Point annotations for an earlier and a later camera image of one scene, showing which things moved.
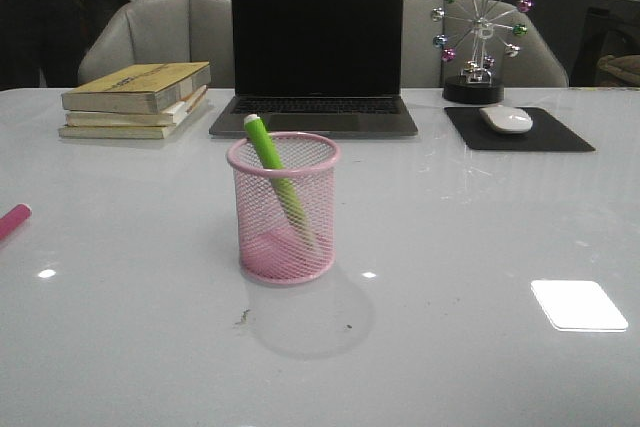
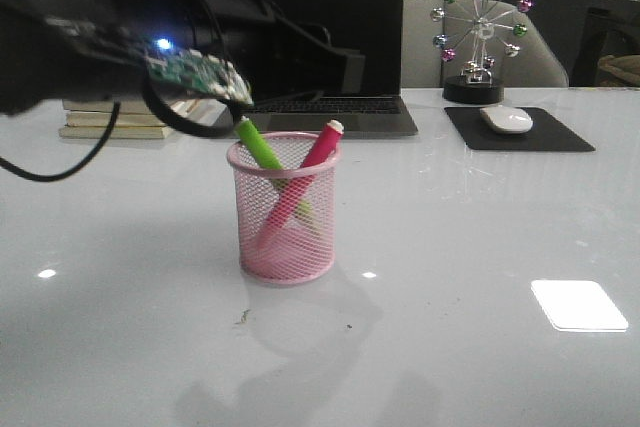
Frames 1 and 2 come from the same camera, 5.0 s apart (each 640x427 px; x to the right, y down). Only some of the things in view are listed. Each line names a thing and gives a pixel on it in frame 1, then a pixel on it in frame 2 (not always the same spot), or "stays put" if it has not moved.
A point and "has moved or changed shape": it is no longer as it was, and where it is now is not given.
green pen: (267, 147) has moved or changed shape
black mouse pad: (546, 134) stays put
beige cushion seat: (625, 67) stays put
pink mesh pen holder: (286, 215) stays put
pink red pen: (16, 216) -> (313, 165)
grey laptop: (318, 55) stays put
